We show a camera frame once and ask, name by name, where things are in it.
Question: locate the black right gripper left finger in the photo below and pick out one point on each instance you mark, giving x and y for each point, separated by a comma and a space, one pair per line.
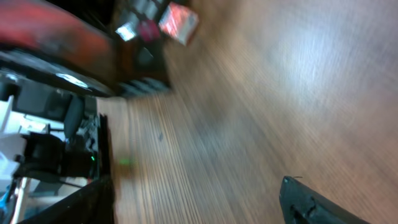
92, 204

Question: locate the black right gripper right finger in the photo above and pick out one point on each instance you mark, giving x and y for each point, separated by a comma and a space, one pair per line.
302, 205

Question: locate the black red snack packet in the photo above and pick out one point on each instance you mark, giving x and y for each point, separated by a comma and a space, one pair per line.
92, 48

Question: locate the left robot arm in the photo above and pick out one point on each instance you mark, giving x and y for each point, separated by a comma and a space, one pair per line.
52, 154

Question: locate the small red carton box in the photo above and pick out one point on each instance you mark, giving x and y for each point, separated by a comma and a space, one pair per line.
179, 22

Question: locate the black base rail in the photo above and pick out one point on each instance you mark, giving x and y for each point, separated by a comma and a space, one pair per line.
103, 146

